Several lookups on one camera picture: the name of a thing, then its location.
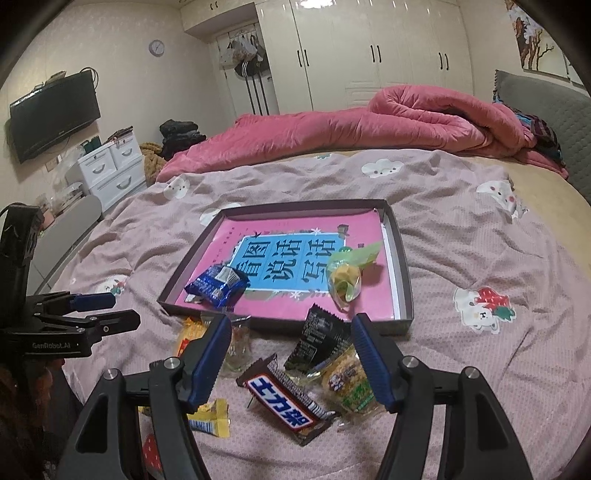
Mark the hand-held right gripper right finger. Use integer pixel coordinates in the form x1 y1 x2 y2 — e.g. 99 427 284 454
351 313 536 480

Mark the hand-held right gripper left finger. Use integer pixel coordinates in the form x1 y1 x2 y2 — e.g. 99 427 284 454
55 315 232 480

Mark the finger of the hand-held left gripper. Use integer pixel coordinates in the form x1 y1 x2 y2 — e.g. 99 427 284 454
37 309 141 343
28 292 116 320

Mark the yellow green cracker packet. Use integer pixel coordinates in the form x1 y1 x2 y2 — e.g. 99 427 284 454
318 346 386 414

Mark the clear red snack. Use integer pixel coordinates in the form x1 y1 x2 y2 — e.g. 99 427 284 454
222 314 252 374

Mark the orange yellow biscuit packet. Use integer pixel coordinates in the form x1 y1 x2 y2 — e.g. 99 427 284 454
174 316 208 358

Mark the yellow snack packet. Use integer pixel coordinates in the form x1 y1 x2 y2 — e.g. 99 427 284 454
139 398 230 439

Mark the black snack packet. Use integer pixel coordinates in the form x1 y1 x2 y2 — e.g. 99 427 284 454
283 303 354 372

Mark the brown chocolate bar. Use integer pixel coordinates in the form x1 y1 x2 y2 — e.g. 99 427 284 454
235 353 338 447

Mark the blue snack packet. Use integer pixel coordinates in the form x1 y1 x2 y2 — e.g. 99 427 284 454
185 264 250 308

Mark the clear green-topped candy bag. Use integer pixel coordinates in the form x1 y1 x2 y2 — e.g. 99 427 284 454
325 241 384 308

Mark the dark shallow cardboard tray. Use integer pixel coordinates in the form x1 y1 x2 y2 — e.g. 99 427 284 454
157 198 414 337

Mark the white drawer cabinet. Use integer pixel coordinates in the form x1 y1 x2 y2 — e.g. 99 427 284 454
76 134 148 210

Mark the brown knit blanket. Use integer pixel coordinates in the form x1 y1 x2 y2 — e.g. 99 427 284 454
139 142 167 185

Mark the pink book with blue label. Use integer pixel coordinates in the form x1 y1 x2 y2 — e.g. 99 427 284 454
173 209 398 321

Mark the printed pink bedsheet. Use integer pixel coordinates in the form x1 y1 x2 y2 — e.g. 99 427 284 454
37 150 591 480

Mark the dark clothes pile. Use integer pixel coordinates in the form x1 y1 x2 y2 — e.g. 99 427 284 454
159 119 207 160

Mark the pink quilt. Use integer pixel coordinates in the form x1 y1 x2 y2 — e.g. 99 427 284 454
154 84 571 183

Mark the tan mattress sheet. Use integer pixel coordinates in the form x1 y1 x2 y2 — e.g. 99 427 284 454
505 157 591 287

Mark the dark hanging bag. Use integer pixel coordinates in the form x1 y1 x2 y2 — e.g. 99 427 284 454
235 39 267 77

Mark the colourful clothes pile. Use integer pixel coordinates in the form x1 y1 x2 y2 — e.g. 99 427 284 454
492 90 566 169

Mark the grey padded headboard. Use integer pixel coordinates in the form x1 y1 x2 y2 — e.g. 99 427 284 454
494 69 591 208

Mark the cream wardrobe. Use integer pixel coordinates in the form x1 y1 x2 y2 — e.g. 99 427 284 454
180 0 476 116

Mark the black wall television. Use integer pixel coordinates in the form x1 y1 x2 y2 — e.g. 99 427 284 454
9 71 101 164

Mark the blossom wall painting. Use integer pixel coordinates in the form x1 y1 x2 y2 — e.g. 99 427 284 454
505 0 578 81

